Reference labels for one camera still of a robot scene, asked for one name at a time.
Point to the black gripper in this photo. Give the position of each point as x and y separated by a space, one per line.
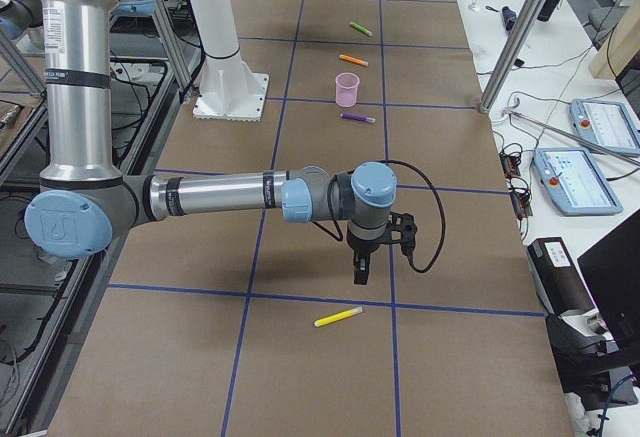
362 250

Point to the yellow highlighter pen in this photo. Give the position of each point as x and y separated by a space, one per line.
337 317

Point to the purple highlighter pen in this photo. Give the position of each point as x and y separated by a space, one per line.
359 118

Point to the orange highlighter pen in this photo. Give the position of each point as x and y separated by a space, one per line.
353 60

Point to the green highlighter pen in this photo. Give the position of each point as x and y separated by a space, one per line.
358 27

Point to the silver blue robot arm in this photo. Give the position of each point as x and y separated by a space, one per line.
86 202

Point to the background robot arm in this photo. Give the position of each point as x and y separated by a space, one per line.
18 16

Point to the pink mesh pen holder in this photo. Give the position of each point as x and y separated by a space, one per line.
346 91

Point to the small circuit board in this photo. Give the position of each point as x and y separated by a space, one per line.
510 165

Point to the black brown box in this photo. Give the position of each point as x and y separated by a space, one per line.
558 283

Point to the near teach pendant tablet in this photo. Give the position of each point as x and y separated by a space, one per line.
574 182

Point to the teach pendant tablet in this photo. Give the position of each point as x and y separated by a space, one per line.
574 182
607 124

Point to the black monitor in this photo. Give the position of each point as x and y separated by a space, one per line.
610 269

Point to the far teach pendant tablet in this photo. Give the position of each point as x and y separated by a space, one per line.
607 124

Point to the dark blue small object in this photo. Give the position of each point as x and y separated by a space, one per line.
509 18

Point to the white pedestal column base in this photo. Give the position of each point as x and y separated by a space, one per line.
228 89

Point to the aluminium frame post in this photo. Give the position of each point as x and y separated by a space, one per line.
515 41

